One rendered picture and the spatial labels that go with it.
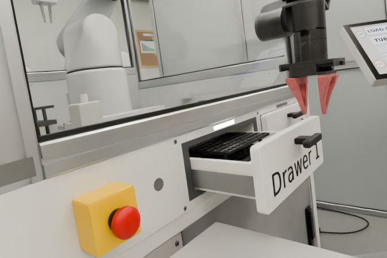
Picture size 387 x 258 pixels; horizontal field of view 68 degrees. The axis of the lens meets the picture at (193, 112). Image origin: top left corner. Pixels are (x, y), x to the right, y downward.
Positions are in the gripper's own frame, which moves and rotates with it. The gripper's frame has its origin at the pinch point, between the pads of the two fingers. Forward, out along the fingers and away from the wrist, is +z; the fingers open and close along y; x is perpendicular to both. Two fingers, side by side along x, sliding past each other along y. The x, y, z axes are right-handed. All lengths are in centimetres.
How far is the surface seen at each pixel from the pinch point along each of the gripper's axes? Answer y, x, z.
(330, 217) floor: 40, -142, 97
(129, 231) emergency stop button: 11.2, 36.4, 9.4
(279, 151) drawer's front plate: 2.6, 10.9, 5.4
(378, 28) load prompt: 1, -90, -21
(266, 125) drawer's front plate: 17.1, -13.9, 6.2
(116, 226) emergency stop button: 11.7, 37.9, 8.2
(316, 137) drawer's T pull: -1.0, 2.8, 4.7
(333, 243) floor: 30, -112, 96
